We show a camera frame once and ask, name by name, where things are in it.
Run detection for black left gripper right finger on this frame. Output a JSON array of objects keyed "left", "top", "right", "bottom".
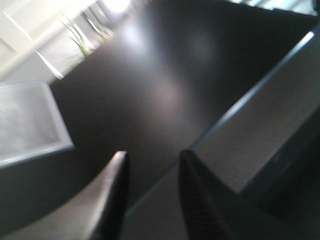
[{"left": 178, "top": 149, "right": 315, "bottom": 240}]

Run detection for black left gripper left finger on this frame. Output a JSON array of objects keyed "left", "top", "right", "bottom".
[{"left": 0, "top": 150, "right": 130, "bottom": 240}]

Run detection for white fridge door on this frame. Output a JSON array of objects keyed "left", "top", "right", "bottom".
[{"left": 121, "top": 24, "right": 320, "bottom": 240}]

